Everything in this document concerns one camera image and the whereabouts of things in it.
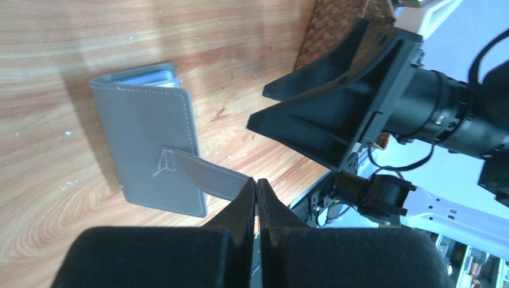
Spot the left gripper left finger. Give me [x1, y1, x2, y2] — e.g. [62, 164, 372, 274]
[52, 179, 256, 287]

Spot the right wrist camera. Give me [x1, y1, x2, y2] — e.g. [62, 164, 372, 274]
[322, 173, 417, 227]

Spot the woven wicker basket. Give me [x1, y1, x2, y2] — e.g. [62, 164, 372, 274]
[293, 0, 396, 150]

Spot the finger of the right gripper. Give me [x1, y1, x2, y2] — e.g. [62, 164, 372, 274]
[262, 18, 370, 101]

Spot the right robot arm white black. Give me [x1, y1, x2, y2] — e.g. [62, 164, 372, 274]
[247, 1, 508, 287]

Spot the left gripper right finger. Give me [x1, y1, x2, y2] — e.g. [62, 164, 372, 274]
[256, 179, 453, 287]

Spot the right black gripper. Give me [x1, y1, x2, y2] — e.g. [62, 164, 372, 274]
[247, 28, 508, 169]

